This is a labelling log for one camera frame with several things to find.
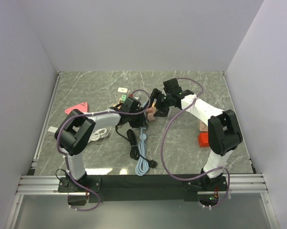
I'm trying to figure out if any beige cube socket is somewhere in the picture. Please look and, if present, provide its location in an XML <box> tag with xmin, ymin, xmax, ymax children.
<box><xmin>117</xmin><ymin>87</ymin><xmax>128</xmax><ymax>94</ymax></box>

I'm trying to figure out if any patterned pink cube socket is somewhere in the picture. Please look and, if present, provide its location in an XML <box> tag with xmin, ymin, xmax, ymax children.
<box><xmin>199</xmin><ymin>120</ymin><xmax>208</xmax><ymax>132</ymax></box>

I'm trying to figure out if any pink triangular socket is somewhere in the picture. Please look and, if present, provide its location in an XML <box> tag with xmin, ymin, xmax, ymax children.
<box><xmin>64</xmin><ymin>102</ymin><xmax>89</xmax><ymax>114</ymax></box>

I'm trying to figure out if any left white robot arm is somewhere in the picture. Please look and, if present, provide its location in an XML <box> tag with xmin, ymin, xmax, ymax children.
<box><xmin>54</xmin><ymin>96</ymin><xmax>150</xmax><ymax>192</ymax></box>

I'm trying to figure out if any light blue power cord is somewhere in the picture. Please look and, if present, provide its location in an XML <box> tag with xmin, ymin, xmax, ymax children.
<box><xmin>135</xmin><ymin>127</ymin><xmax>149</xmax><ymax>177</ymax></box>

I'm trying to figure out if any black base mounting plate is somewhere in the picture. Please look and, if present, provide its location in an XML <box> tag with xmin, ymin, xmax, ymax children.
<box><xmin>57</xmin><ymin>174</ymin><xmax>229</xmax><ymax>203</ymax></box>

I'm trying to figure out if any aluminium front rail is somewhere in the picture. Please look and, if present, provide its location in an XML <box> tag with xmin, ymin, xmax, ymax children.
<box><xmin>16</xmin><ymin>174</ymin><xmax>268</xmax><ymax>195</ymax></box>

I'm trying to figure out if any pink plug adapter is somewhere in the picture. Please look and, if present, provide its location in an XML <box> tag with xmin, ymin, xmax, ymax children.
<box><xmin>146</xmin><ymin>106</ymin><xmax>156</xmax><ymax>121</ymax></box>

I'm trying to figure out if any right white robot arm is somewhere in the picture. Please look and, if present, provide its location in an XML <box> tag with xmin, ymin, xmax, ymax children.
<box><xmin>149</xmin><ymin>78</ymin><xmax>243</xmax><ymax>190</ymax></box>

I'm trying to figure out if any white coiled cable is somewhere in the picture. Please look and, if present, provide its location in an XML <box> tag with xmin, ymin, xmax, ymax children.
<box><xmin>89</xmin><ymin>128</ymin><xmax>109</xmax><ymax>143</ymax></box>

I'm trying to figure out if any light blue power strip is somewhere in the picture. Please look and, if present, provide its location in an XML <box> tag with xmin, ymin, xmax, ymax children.
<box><xmin>142</xmin><ymin>101</ymin><xmax>150</xmax><ymax>113</ymax></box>

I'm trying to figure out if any green plug adapter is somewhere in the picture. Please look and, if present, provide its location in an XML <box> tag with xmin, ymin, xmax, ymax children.
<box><xmin>119</xmin><ymin>94</ymin><xmax>128</xmax><ymax>104</ymax></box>

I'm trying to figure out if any red cube socket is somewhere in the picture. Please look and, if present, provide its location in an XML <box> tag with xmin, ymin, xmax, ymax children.
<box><xmin>198</xmin><ymin>132</ymin><xmax>209</xmax><ymax>147</ymax></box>

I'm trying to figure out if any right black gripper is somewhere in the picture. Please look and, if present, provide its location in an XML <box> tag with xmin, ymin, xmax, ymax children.
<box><xmin>143</xmin><ymin>89</ymin><xmax>172</xmax><ymax>118</ymax></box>

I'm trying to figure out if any black power cord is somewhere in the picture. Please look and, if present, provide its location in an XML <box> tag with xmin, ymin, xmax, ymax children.
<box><xmin>115</xmin><ymin>125</ymin><xmax>158</xmax><ymax>168</ymax></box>

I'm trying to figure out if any left aluminium side rail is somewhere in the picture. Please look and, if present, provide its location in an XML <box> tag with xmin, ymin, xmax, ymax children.
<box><xmin>31</xmin><ymin>71</ymin><xmax>63</xmax><ymax>169</ymax></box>

